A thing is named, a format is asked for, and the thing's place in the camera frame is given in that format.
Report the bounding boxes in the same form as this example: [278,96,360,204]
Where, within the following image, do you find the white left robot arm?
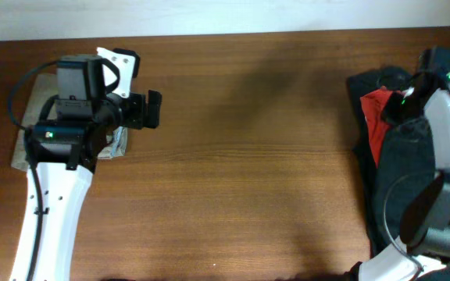
[9,48,163,281]

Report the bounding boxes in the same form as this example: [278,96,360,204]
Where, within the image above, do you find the red t-shirt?
[359,87,404,167]

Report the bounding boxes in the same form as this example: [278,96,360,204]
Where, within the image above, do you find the folded khaki shorts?
[11,73,128,172]

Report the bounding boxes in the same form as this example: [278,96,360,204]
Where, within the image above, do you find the black shorts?
[345,66,450,281]

